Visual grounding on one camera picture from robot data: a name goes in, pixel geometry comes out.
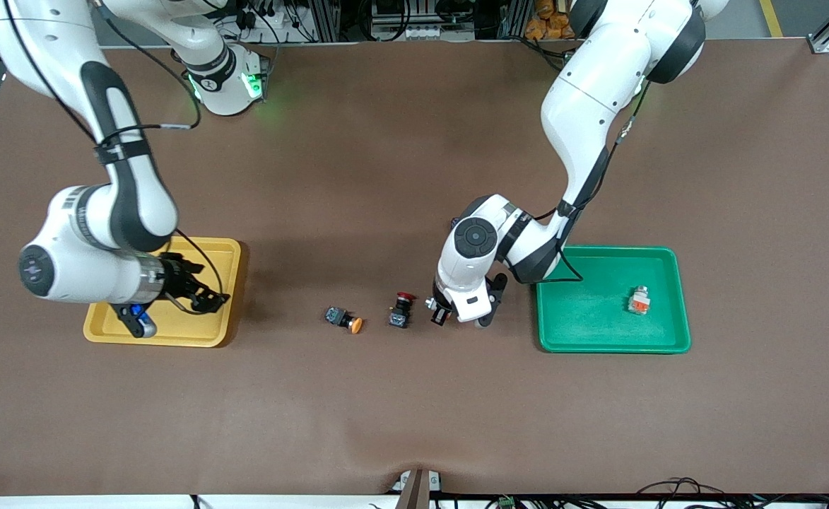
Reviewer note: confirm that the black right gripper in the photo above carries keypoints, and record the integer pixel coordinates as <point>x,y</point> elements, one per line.
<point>176,278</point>

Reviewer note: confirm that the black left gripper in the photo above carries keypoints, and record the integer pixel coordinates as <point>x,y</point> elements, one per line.
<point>442,313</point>

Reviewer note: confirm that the orange-capped push button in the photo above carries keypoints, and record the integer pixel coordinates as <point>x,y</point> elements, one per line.
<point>342,319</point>

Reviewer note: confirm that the white button with orange block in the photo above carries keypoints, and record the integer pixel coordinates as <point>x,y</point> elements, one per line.
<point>639,301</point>

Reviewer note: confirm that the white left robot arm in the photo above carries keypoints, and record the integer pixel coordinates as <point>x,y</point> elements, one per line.
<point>584,92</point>

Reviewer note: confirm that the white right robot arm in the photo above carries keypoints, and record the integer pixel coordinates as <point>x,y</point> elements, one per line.
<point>68,268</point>

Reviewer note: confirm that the yellow plastic tray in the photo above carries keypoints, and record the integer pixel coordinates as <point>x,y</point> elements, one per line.
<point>174,329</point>

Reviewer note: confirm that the brown table mat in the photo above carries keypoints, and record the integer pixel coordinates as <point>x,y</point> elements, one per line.
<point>414,396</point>

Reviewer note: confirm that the green plastic tray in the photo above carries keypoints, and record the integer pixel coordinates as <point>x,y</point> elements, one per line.
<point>598,325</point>

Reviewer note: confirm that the small green connector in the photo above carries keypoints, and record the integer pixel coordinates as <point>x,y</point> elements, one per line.
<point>506,502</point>

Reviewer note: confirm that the white power strip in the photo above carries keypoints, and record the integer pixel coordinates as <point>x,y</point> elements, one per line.
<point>421,32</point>

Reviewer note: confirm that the pile of orange bags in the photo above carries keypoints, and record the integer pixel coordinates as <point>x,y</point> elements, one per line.
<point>545,21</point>

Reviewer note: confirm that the metal table edge bracket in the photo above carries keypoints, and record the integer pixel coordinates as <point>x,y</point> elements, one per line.
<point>418,488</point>

